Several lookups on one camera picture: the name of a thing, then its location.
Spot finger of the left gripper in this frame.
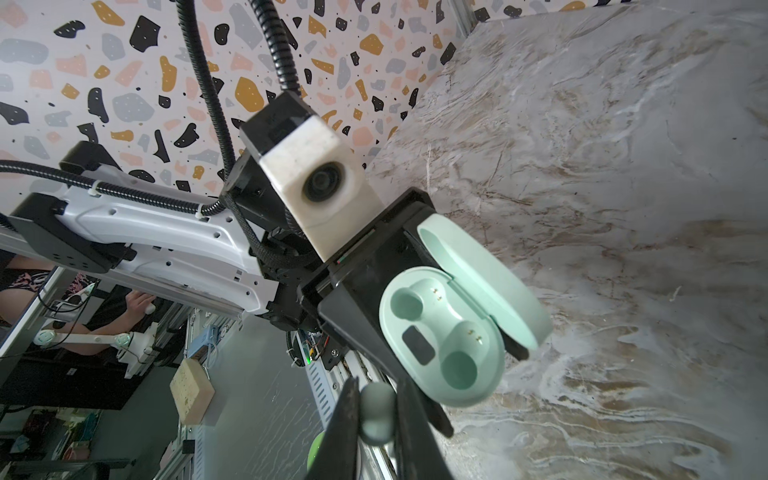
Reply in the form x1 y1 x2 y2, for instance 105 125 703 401
501 330 530 361

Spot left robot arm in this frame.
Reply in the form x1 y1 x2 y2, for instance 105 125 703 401
1 92 552 435

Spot mint green charging case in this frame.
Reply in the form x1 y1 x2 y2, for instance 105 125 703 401
379 214 553 408

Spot tan sponge block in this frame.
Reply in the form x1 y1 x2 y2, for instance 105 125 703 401
170 358 215 426

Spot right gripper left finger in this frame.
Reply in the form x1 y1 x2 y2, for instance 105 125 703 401
305 377 361 480

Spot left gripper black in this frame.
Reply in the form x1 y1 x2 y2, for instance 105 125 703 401
221 92 454 438

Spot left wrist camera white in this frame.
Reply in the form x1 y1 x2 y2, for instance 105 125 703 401
259 115 384 261

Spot person forearm in background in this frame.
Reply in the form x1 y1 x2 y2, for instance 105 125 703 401
0 254 158 356

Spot mint earbud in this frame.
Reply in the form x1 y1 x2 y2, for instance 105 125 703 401
359 382 396 447

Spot black corrugated cable hose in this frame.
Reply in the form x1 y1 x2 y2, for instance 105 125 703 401
0 0 319 271

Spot aluminium front rail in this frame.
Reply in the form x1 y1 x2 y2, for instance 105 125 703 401
293 331 397 479

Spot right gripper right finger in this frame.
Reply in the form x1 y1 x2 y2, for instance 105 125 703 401
395 379 453 480

